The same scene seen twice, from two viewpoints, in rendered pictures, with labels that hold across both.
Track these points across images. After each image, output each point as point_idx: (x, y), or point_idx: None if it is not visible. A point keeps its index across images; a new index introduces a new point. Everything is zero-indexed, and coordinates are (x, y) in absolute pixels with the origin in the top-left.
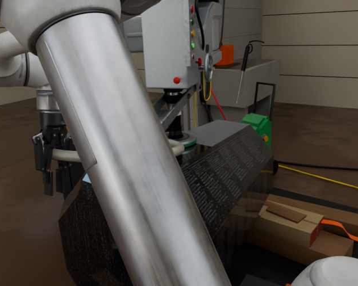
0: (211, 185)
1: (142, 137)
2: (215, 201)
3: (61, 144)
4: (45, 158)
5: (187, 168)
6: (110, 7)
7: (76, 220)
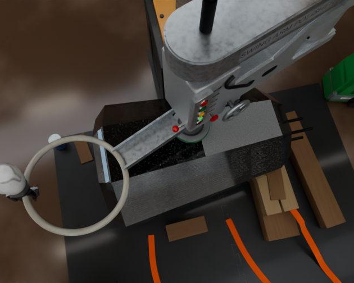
0: (177, 187)
1: None
2: (172, 197)
3: (27, 195)
4: None
5: (163, 172)
6: None
7: None
